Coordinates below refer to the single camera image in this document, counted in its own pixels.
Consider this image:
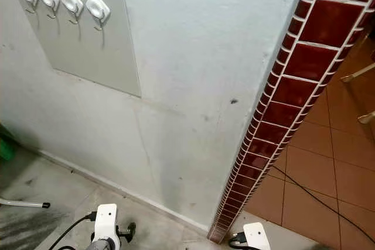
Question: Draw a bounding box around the green plastic stool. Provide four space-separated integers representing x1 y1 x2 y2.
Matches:
0 124 17 162

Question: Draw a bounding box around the wooden furniture bar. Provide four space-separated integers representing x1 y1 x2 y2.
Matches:
357 111 375 124
339 61 375 84

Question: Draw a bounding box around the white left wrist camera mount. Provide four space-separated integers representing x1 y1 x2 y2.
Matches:
93 203 121 243

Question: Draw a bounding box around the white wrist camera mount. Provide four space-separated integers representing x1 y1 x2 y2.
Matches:
93 203 121 243
243 221 272 250

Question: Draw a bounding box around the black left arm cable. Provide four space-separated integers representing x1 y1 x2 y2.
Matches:
47 211 98 250

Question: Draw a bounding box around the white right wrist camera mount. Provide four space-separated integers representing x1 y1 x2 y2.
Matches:
243 221 272 250

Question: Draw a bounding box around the grey wall panel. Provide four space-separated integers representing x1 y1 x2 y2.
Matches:
20 0 142 98

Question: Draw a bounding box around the black floor cable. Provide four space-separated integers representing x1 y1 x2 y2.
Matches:
269 165 375 245

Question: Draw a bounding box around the red tiled wall edge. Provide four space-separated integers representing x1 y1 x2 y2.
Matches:
207 0 375 244

